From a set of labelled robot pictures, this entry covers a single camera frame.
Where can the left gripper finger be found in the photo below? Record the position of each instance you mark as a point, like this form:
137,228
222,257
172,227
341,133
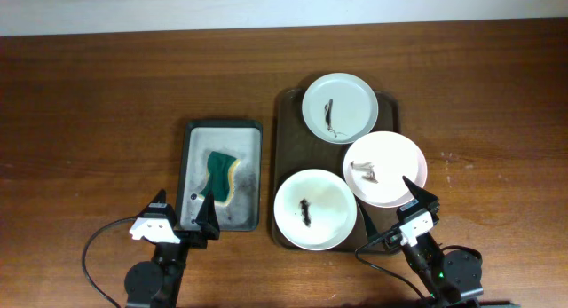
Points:
160,198
207,219

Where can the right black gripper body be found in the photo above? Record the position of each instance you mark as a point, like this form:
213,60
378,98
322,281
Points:
392,240

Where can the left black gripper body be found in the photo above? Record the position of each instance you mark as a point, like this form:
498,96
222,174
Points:
191,240

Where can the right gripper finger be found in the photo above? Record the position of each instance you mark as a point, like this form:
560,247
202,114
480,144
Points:
371,231
424,197

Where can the green and yellow sponge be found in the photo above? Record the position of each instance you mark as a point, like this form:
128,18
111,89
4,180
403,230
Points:
220,171

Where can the white plate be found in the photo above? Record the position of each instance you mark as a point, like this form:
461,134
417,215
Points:
315,210

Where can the pink plate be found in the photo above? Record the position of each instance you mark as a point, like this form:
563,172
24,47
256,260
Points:
376,165

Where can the grey-white plate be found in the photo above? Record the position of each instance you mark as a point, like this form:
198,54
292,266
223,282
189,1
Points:
340,108

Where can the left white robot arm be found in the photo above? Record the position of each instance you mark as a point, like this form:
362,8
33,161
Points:
156,283

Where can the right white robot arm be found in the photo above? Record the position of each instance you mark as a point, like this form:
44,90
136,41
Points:
452,274

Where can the small black metal tray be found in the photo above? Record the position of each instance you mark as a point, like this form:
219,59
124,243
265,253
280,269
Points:
239,138

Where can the large brown serving tray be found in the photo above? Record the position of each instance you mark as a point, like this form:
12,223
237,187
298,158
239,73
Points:
295,148

